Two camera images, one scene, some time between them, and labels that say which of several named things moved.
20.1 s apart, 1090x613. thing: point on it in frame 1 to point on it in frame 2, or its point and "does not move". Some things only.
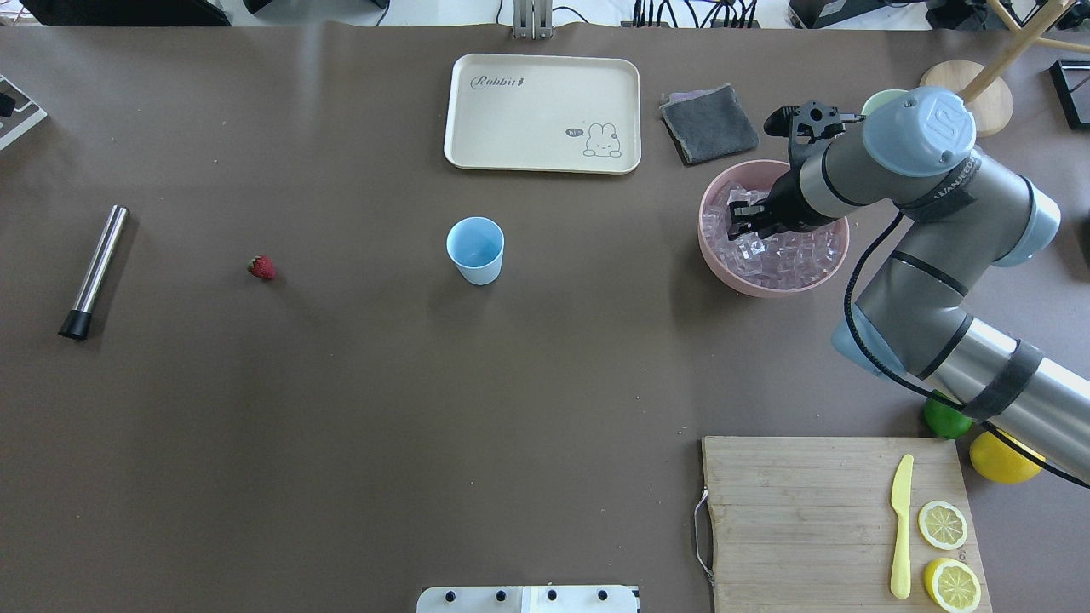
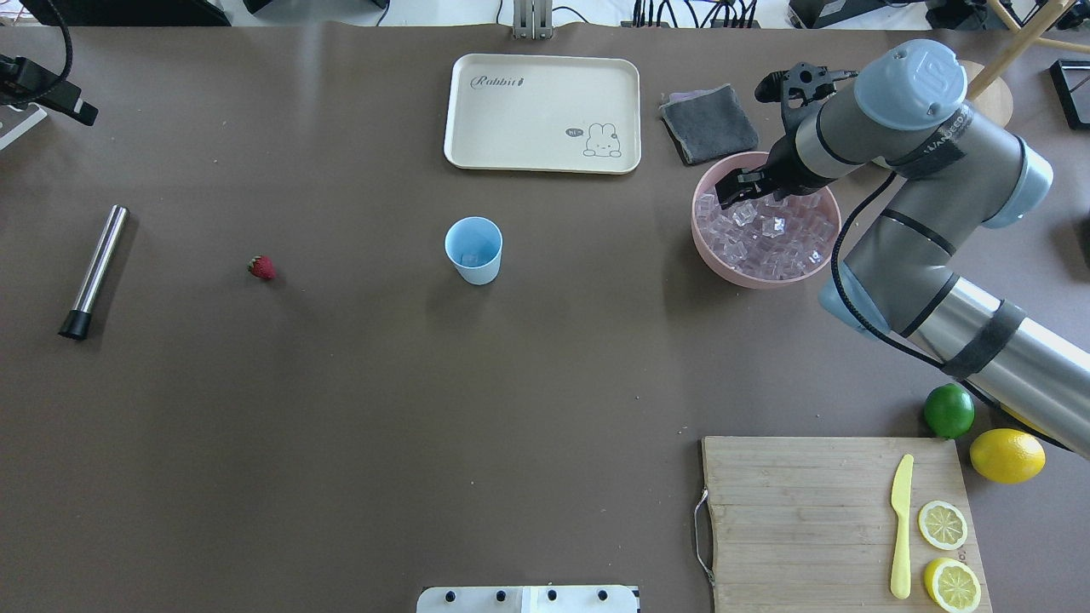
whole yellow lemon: [999, 463] does not move
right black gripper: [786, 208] to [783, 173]
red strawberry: [261, 266] does not move
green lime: [945, 421] does not move
